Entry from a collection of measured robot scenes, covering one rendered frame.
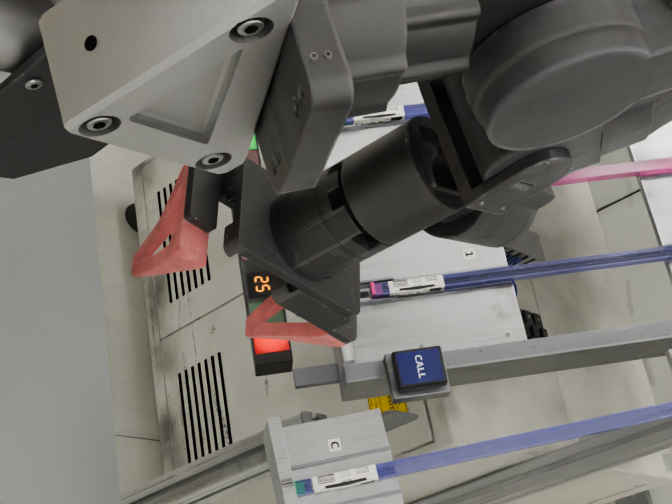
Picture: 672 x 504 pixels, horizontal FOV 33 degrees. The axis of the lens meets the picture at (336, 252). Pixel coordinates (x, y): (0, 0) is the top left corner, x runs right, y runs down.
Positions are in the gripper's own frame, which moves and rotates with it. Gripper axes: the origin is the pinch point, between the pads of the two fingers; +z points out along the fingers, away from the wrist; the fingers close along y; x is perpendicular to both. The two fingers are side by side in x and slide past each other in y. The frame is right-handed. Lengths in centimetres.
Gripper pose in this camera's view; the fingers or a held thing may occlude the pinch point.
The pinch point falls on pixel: (201, 294)
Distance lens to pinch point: 72.6
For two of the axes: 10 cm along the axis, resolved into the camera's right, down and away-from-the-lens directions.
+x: -0.1, 8.1, -5.8
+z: -7.4, 3.9, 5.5
